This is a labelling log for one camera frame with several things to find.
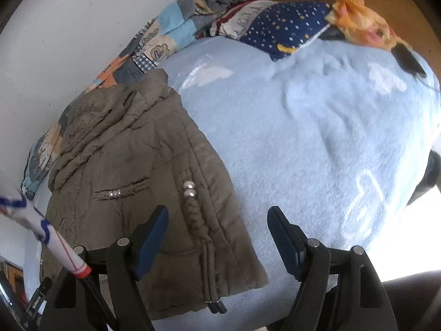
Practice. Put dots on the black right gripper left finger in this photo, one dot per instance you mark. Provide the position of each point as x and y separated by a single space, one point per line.
108 298

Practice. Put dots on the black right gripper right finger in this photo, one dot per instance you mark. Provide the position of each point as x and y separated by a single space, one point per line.
339 289

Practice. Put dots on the olive green puffer jacket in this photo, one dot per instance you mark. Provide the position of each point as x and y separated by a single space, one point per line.
129 148

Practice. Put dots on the light blue fleece bed cover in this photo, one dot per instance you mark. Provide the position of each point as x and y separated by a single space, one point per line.
336 135

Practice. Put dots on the black cloth on bed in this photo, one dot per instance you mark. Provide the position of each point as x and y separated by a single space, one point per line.
403 55

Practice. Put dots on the striped and starry blue pillow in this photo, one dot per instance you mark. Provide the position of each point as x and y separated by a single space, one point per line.
276 28

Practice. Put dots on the orange yellow cloth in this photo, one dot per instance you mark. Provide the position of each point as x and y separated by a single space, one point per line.
363 26

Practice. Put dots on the patchwork cartoon print blanket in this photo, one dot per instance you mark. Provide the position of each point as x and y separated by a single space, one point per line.
175 28

